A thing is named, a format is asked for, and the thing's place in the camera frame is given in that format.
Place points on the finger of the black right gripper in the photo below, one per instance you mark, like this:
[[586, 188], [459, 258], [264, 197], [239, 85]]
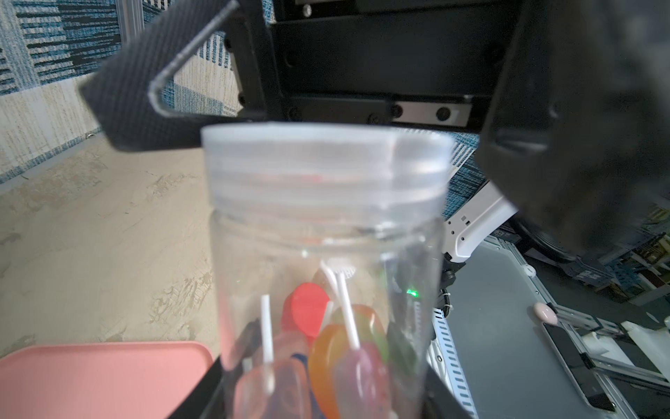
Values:
[[125, 95], [577, 134]]

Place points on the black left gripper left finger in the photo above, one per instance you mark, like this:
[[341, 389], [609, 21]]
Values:
[[213, 396]]

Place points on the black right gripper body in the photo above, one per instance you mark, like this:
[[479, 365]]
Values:
[[427, 64]]

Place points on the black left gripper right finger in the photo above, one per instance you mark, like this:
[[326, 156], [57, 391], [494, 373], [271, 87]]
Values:
[[438, 401]]

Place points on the clear candy jar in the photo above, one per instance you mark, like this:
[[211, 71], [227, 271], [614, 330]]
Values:
[[325, 321]]

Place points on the white jar lid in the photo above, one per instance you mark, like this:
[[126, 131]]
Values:
[[328, 174]]

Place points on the red lid candy jar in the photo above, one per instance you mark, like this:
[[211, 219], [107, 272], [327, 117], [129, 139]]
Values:
[[304, 310]]

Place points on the pink plastic tray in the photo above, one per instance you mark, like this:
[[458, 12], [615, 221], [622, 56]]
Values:
[[105, 380]]

